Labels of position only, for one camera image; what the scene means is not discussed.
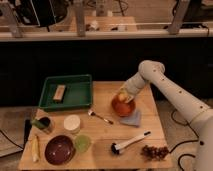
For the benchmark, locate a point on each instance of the white round lid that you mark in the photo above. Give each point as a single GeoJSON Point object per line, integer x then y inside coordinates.
{"type": "Point", "coordinates": [72, 123]}

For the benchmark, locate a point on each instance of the dark mug with cucumber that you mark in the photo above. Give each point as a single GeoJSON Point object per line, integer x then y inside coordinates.
{"type": "Point", "coordinates": [44, 124]}

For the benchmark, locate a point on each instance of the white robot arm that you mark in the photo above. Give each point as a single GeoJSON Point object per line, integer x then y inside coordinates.
{"type": "Point", "coordinates": [198, 114]}

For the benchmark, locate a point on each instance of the blue cloth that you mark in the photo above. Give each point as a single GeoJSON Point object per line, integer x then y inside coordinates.
{"type": "Point", "coordinates": [133, 120]}

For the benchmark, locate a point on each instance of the yellow apple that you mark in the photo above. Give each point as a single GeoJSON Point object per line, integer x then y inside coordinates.
{"type": "Point", "coordinates": [123, 97]}

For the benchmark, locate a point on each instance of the wooden block in tray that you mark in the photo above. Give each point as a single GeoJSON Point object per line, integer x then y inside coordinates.
{"type": "Point", "coordinates": [59, 93]}

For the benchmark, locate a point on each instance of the red orange bowl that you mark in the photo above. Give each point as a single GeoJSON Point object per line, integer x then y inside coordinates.
{"type": "Point", "coordinates": [121, 108]}

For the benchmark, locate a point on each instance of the light green cup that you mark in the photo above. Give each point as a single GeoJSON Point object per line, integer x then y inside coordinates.
{"type": "Point", "coordinates": [82, 143]}

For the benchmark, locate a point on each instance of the green plastic tray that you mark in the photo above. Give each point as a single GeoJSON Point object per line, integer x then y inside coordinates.
{"type": "Point", "coordinates": [78, 92]}

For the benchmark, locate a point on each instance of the black white brush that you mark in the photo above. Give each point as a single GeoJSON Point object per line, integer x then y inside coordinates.
{"type": "Point", "coordinates": [116, 148]}

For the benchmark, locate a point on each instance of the yellow corn cob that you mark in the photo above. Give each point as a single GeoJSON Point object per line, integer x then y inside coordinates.
{"type": "Point", "coordinates": [35, 149]}

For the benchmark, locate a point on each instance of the metal spoon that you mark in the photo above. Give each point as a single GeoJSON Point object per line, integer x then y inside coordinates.
{"type": "Point", "coordinates": [92, 113]}

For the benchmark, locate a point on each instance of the wooden board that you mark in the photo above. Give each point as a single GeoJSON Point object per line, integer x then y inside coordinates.
{"type": "Point", "coordinates": [103, 134]}

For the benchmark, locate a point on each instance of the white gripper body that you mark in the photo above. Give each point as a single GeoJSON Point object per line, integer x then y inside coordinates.
{"type": "Point", "coordinates": [128, 88]}

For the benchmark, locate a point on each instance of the dark grape bunch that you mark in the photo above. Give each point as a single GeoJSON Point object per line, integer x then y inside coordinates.
{"type": "Point", "coordinates": [154, 153]}

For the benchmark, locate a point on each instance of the dark maroon bowl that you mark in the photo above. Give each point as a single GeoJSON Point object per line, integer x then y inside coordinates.
{"type": "Point", "coordinates": [59, 150]}

